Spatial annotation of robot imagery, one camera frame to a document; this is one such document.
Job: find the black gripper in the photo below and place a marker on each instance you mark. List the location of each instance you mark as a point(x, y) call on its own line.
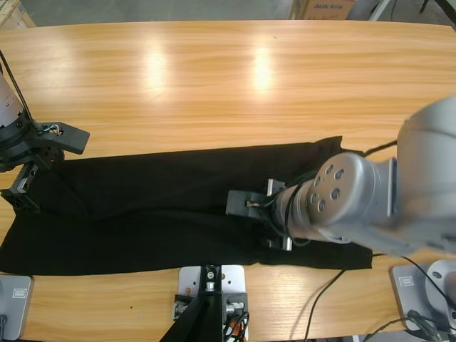
point(21, 149)
point(265, 228)

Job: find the black Unitree polo shirt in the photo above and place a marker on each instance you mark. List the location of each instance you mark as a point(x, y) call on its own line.
point(142, 213)

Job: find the grey arm base disc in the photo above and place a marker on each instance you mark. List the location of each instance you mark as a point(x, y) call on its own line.
point(441, 278)

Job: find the white metal mounting plate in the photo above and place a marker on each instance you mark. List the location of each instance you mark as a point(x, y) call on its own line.
point(189, 285)

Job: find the wooden crate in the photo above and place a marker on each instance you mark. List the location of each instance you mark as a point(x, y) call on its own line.
point(14, 14)

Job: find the white box with AUX print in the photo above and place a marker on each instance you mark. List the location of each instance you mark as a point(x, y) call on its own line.
point(327, 12)

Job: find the grey metal stand leg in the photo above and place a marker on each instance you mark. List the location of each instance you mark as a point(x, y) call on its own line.
point(377, 10)

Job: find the black diagonal bar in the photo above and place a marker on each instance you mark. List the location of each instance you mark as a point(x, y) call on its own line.
point(445, 9)

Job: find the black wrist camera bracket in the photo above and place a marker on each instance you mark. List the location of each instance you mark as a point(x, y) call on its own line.
point(238, 203)
point(71, 139)

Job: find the black corner bracket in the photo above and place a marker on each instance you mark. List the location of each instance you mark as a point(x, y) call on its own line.
point(181, 297)
point(242, 299)
point(211, 272)

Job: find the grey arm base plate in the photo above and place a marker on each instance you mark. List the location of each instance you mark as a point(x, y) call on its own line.
point(18, 313)
point(402, 295)

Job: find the dark aluminium camera post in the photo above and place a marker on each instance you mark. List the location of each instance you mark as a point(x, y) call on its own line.
point(199, 324)

